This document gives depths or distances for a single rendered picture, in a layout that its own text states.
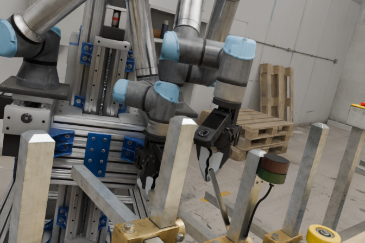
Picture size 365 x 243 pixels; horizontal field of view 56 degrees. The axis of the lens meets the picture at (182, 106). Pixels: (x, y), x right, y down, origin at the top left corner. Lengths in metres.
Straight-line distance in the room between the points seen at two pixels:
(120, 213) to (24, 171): 0.27
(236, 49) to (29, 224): 0.54
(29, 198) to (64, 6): 0.72
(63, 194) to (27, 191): 1.18
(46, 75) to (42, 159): 0.85
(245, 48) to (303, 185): 0.44
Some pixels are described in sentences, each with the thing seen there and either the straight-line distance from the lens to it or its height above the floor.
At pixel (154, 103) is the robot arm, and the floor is 1.12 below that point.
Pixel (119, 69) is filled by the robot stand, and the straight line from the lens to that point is 1.42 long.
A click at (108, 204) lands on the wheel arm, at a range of 0.75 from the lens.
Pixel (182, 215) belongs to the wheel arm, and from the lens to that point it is 0.97.
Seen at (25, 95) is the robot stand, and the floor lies 1.02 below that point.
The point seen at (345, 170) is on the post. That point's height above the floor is 1.00.
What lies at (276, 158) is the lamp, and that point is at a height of 1.10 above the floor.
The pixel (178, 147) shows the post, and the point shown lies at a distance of 0.61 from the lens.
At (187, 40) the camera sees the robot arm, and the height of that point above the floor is 1.31.
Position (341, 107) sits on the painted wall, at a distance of 8.93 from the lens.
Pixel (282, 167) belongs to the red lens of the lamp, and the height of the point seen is 1.09.
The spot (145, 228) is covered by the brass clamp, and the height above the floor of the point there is 0.97.
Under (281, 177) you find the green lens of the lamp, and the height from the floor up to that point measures 1.07.
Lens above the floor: 1.32
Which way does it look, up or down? 11 degrees down
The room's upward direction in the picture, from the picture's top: 12 degrees clockwise
